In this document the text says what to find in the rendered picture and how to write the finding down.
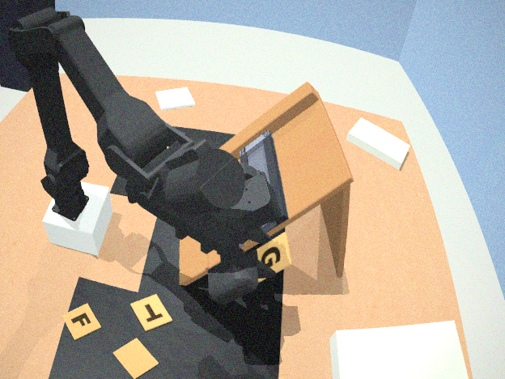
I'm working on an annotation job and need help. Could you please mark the tan letter tile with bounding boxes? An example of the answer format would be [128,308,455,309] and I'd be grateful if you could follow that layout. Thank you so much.
[113,339,159,379]
[62,303,101,340]
[131,294,172,331]

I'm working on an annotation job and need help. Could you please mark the tan wooden inclined board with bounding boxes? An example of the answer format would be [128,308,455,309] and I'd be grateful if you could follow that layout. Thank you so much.
[179,82,354,285]

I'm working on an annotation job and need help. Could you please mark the cream letter tile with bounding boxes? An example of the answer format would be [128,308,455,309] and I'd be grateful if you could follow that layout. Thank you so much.
[257,232,291,274]

